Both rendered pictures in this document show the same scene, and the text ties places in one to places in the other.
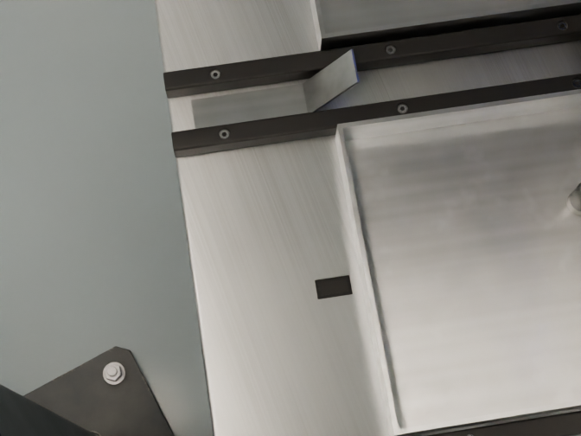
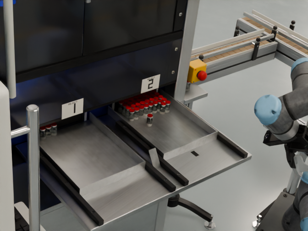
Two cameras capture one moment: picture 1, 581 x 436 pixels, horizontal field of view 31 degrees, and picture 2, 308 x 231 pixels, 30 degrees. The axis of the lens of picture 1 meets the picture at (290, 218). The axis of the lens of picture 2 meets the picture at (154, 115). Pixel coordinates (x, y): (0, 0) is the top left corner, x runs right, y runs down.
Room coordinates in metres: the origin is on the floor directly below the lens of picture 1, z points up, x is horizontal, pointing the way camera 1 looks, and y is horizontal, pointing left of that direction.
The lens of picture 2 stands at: (1.18, 1.29, 2.13)
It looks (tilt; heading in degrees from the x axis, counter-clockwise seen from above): 34 degrees down; 239
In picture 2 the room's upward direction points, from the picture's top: 7 degrees clockwise
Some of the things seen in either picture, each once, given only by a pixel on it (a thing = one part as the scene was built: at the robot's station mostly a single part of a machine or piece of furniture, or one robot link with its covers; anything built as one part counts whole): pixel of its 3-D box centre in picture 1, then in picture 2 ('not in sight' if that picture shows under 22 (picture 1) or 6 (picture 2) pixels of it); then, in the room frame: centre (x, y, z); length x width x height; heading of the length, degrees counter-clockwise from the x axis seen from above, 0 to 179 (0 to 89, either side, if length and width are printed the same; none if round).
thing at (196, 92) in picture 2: not in sight; (185, 90); (0.01, -0.44, 0.87); 0.14 x 0.13 x 0.02; 101
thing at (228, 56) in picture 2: not in sight; (217, 55); (-0.24, -0.59, 0.92); 0.69 x 0.16 x 0.16; 11
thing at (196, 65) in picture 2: not in sight; (194, 70); (0.01, -0.39, 1.00); 0.08 x 0.07 x 0.07; 101
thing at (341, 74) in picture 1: (272, 91); (163, 166); (0.36, 0.02, 0.91); 0.14 x 0.03 x 0.06; 102
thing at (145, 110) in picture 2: not in sight; (147, 109); (0.25, -0.31, 0.91); 0.18 x 0.02 x 0.05; 11
